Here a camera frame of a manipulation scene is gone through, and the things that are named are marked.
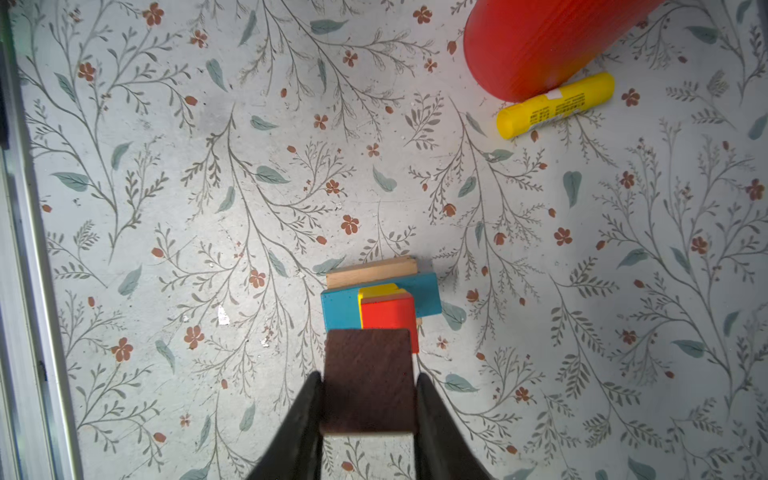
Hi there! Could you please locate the dark brown cube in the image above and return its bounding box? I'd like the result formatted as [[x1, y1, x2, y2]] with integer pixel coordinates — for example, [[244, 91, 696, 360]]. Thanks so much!
[[320, 329, 417, 435]]

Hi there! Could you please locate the wood block plank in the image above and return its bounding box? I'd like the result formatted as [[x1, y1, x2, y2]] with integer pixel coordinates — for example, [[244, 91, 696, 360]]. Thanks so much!
[[326, 256, 418, 290]]

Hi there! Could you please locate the red cube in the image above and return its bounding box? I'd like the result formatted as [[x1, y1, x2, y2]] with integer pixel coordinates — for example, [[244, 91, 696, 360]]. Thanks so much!
[[360, 292, 420, 354]]

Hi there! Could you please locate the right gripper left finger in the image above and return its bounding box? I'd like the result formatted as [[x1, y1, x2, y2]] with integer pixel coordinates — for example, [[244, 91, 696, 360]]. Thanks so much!
[[247, 371, 324, 480]]

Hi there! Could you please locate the teal block plank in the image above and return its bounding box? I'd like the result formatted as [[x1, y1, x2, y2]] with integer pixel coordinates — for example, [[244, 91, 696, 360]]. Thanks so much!
[[321, 272, 442, 331]]

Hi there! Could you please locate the red pencil cup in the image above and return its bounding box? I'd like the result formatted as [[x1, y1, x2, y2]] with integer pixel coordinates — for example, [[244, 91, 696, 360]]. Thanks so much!
[[463, 0, 660, 103]]

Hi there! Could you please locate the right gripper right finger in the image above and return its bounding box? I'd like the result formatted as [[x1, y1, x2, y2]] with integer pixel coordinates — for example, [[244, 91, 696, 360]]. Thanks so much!
[[414, 373, 492, 480]]

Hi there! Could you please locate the yellow letter cube small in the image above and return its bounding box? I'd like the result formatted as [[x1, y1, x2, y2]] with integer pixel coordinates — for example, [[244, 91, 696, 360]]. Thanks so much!
[[358, 283, 412, 329]]

